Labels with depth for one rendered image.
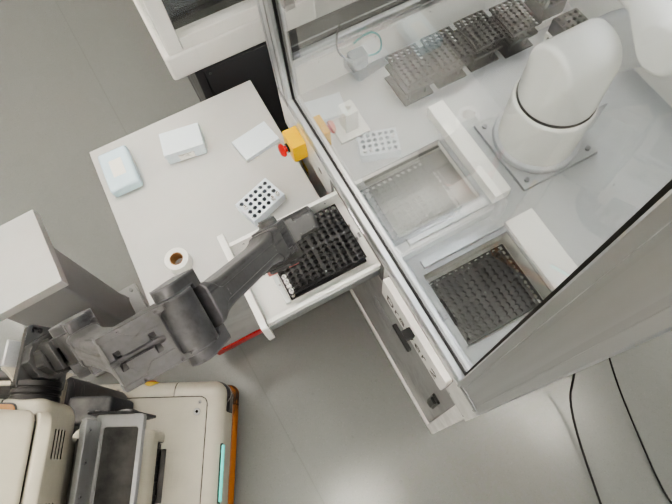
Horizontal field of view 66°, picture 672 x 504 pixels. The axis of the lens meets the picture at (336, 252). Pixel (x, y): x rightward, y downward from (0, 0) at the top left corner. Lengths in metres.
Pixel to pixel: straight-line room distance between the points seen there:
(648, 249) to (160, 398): 1.76
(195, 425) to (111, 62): 2.07
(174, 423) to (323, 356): 0.64
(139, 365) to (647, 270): 0.54
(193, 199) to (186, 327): 1.02
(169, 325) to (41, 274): 1.11
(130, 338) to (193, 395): 1.31
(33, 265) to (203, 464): 0.84
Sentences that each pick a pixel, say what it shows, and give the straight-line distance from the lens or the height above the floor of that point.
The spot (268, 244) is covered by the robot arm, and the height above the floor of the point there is 1.31.
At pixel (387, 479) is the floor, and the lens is 2.14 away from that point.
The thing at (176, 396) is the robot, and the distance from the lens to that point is 1.99.
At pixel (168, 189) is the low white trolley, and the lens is 1.70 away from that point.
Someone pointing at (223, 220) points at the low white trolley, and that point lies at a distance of 1.59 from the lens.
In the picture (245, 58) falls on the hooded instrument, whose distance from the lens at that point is 1.95.
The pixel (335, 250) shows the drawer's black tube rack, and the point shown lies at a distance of 1.34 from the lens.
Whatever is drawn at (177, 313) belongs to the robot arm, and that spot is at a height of 1.54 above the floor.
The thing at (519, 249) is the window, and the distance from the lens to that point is 0.65.
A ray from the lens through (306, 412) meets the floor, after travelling 2.16.
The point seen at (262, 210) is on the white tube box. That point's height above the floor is 0.80.
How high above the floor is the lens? 2.13
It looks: 67 degrees down
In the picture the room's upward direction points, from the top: 9 degrees counter-clockwise
